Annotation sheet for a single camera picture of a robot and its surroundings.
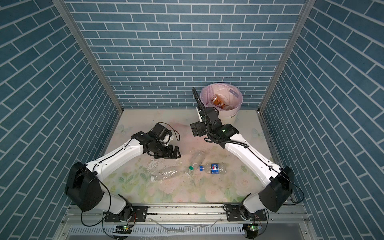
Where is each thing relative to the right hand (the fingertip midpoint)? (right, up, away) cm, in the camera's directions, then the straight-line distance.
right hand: (202, 123), depth 78 cm
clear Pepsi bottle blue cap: (+7, -26, +7) cm, 28 cm away
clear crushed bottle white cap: (-21, -29, +7) cm, 36 cm away
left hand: (-14, -18, +3) cm, 23 cm away
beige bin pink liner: (+17, +17, +24) cm, 34 cm away
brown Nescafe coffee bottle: (+11, +15, +21) cm, 28 cm away
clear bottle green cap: (-2, -22, +16) cm, 28 cm away
